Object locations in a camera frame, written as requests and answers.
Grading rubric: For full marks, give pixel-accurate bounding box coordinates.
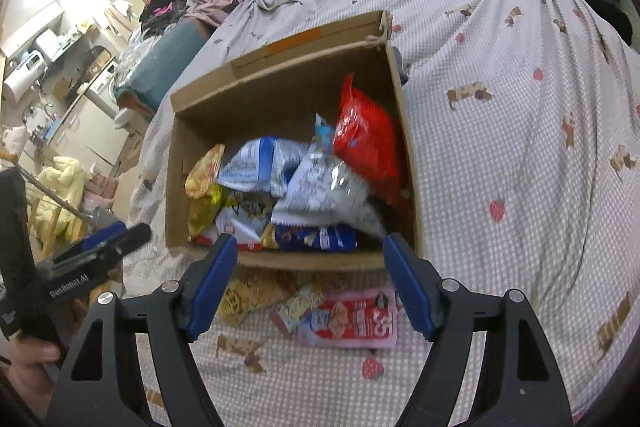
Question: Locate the white washing machine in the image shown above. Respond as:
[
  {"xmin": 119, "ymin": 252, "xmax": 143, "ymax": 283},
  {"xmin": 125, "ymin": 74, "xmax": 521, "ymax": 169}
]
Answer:
[{"xmin": 80, "ymin": 57, "xmax": 123, "ymax": 118}]

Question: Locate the yellow foil snack packet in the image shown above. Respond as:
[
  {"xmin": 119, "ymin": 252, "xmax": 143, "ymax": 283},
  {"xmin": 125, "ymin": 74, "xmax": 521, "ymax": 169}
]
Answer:
[{"xmin": 187, "ymin": 184, "xmax": 236, "ymax": 243}]

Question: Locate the person's left hand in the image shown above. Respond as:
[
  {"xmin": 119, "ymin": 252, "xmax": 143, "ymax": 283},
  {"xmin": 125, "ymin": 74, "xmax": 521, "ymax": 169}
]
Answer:
[{"xmin": 7, "ymin": 338, "xmax": 62, "ymax": 409}]

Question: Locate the white red snack packet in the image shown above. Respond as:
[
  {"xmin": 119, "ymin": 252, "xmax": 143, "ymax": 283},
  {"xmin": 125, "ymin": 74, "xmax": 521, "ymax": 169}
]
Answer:
[{"xmin": 192, "ymin": 202, "xmax": 266, "ymax": 253}]

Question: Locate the white cabinet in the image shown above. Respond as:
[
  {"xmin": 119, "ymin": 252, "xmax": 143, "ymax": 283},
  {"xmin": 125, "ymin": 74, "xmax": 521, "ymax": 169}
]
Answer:
[{"xmin": 50, "ymin": 97, "xmax": 121, "ymax": 168}]

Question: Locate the pale yellow cloth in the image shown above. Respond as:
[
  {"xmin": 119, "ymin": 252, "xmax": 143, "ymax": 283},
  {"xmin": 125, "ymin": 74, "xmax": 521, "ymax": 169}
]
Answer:
[{"xmin": 37, "ymin": 156, "xmax": 86, "ymax": 238}]

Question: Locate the clear plastic bag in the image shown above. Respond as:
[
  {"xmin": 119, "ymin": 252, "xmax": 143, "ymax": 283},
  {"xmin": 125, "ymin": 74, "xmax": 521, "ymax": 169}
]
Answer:
[{"xmin": 117, "ymin": 34, "xmax": 151, "ymax": 72}]

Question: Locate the white water heater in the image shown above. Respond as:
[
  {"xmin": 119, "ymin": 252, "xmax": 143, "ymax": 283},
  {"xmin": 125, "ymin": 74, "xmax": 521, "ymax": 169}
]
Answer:
[{"xmin": 2, "ymin": 49, "xmax": 43, "ymax": 102}]

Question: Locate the brown cardboard box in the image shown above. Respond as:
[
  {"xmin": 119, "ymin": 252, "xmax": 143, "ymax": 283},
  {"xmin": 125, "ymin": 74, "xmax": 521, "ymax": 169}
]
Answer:
[{"xmin": 165, "ymin": 9, "xmax": 426, "ymax": 273}]

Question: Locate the yellow orange snack packet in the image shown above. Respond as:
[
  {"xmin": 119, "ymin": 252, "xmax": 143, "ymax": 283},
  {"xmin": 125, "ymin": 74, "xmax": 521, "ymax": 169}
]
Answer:
[{"xmin": 185, "ymin": 143, "xmax": 226, "ymax": 199}]

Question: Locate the small beige snack packet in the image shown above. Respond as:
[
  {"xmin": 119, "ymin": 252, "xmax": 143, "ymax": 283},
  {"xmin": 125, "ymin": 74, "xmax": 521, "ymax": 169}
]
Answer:
[{"xmin": 270, "ymin": 284, "xmax": 326, "ymax": 333}]

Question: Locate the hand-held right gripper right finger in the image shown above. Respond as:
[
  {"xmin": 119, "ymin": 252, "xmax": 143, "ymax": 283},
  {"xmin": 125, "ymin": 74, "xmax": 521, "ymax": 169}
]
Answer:
[{"xmin": 382, "ymin": 232, "xmax": 573, "ymax": 427}]

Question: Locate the white blue snack packet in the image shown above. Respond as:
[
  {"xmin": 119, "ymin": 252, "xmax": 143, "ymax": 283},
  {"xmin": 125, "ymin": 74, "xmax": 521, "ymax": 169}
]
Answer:
[{"xmin": 217, "ymin": 137, "xmax": 313, "ymax": 196}]

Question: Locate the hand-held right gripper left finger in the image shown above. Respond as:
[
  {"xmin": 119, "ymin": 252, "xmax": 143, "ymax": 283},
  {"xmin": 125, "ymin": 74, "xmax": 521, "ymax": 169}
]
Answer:
[{"xmin": 46, "ymin": 233, "xmax": 240, "ymax": 427}]

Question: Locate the pink snack packet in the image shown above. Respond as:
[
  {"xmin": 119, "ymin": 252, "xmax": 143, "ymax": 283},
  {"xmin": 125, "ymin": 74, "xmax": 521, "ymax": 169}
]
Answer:
[{"xmin": 295, "ymin": 287, "xmax": 398, "ymax": 350}]

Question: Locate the light blue small snack packet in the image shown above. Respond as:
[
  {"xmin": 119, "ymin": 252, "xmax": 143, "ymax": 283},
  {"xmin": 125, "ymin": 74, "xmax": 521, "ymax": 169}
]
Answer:
[{"xmin": 312, "ymin": 113, "xmax": 336, "ymax": 158}]

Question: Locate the tan snack packet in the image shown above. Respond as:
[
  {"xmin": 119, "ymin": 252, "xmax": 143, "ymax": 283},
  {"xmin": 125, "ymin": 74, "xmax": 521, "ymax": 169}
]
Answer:
[{"xmin": 217, "ymin": 272, "xmax": 301, "ymax": 325}]

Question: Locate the teal storage box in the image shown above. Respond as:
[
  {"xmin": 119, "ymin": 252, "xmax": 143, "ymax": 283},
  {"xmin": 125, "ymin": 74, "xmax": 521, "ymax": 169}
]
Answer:
[{"xmin": 114, "ymin": 19, "xmax": 211, "ymax": 112}]

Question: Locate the dark blue snack packet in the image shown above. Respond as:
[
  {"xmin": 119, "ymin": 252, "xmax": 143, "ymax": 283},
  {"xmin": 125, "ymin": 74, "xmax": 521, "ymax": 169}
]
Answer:
[{"xmin": 262, "ymin": 223, "xmax": 358, "ymax": 253}]

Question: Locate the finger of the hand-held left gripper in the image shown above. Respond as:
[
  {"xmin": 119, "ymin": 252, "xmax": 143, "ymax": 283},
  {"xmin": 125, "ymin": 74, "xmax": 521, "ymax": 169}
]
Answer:
[
  {"xmin": 52, "ymin": 223, "xmax": 152, "ymax": 267},
  {"xmin": 82, "ymin": 222, "xmax": 127, "ymax": 253}
]

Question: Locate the dark clothes pile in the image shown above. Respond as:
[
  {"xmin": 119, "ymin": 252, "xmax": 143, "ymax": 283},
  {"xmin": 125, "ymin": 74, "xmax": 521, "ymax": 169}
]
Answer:
[{"xmin": 140, "ymin": 0, "xmax": 188, "ymax": 28}]

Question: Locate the printed checkered blanket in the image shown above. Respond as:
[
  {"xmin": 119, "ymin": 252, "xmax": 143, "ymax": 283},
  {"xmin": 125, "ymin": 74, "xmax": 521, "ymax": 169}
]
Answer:
[{"xmin": 122, "ymin": 0, "xmax": 640, "ymax": 427}]

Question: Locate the silver white snack packet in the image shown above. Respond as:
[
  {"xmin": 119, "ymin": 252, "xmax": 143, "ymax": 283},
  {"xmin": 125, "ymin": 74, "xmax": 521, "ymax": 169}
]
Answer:
[{"xmin": 271, "ymin": 152, "xmax": 388, "ymax": 240}]

